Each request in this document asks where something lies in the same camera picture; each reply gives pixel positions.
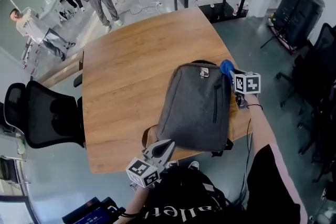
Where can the person's white sneaker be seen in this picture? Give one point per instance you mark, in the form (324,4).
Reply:
(193,165)
(172,163)

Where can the clear plastic bottle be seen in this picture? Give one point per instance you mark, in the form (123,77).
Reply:
(196,3)
(236,10)

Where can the grey backpack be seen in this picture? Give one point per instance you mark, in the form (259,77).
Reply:
(194,107)

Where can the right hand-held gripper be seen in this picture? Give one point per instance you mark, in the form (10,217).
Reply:
(246,84)

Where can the person's right forearm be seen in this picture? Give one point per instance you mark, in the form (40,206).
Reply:
(258,123)

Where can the white desk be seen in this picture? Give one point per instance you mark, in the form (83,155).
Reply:
(51,11)

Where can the person's left forearm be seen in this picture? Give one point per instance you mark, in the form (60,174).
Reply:
(136,202)

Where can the wooden bench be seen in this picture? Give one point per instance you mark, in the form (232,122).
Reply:
(63,65)

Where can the black mesh office chair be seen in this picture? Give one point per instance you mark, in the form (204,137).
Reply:
(323,60)
(44,115)
(328,123)

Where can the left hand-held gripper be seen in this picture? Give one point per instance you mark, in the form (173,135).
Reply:
(141,171)

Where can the blue cloth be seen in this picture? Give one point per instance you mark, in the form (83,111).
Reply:
(226,66)

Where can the black screen device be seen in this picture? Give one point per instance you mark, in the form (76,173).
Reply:
(89,217)

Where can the person's black printed shirt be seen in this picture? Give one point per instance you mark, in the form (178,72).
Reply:
(199,204)

